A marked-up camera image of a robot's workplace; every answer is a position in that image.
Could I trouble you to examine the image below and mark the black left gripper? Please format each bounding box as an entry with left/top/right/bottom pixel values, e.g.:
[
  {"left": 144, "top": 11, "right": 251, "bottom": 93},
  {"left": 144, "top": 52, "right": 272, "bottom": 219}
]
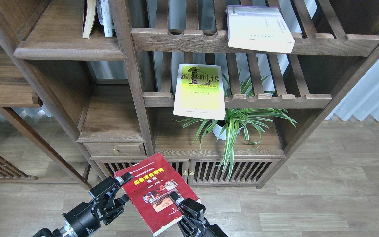
[{"left": 57, "top": 172, "right": 133, "bottom": 237}]

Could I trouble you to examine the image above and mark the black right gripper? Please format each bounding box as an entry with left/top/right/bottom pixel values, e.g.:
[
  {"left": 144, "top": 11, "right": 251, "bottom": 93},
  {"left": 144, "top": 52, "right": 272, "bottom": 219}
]
[{"left": 169, "top": 192, "right": 227, "bottom": 237}]

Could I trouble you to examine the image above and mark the red cover book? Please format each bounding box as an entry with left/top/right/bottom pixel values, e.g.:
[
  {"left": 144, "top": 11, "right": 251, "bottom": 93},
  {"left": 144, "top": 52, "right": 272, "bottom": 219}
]
[{"left": 114, "top": 153, "right": 198, "bottom": 236}]

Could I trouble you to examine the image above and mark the brass drawer knob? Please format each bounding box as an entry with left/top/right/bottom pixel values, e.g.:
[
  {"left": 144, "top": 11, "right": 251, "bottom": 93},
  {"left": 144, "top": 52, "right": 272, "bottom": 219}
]
[{"left": 112, "top": 147, "right": 120, "bottom": 155}]

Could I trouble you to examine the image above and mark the white plant pot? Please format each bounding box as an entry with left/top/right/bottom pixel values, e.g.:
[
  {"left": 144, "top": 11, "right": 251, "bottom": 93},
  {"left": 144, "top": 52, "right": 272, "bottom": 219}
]
[{"left": 212, "top": 120, "right": 243, "bottom": 140}]

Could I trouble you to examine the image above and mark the green spider plant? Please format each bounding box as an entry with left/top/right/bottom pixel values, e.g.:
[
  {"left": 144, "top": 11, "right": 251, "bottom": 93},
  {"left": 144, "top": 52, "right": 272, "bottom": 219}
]
[{"left": 175, "top": 67, "right": 298, "bottom": 178}]

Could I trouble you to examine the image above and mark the yellow green cover book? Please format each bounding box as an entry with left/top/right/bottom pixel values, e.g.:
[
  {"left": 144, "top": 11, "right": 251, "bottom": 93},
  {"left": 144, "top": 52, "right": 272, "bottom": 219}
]
[{"left": 173, "top": 63, "right": 225, "bottom": 120}]

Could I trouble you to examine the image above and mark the dark wooden bookshelf unit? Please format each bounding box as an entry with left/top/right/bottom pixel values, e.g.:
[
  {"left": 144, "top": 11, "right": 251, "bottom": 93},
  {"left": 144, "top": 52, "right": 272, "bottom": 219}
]
[{"left": 0, "top": 0, "right": 379, "bottom": 188}]

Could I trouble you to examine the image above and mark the upright white book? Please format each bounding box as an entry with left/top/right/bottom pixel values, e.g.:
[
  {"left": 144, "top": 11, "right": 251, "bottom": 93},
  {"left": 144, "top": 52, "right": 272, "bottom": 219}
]
[{"left": 97, "top": 0, "right": 115, "bottom": 38}]

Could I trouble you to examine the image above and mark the upright cream paged book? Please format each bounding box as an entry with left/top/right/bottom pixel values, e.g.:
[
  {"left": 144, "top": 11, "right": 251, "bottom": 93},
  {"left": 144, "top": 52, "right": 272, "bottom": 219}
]
[{"left": 82, "top": 0, "right": 97, "bottom": 39}]

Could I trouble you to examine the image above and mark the white purple cover book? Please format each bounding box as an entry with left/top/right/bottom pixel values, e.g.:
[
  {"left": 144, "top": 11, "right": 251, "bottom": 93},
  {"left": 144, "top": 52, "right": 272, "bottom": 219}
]
[{"left": 226, "top": 5, "right": 295, "bottom": 54}]

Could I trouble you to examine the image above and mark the white curtain right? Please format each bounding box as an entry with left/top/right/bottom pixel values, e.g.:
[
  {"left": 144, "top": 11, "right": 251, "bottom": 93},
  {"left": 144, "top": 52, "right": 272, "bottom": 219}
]
[{"left": 325, "top": 59, "right": 379, "bottom": 121}]

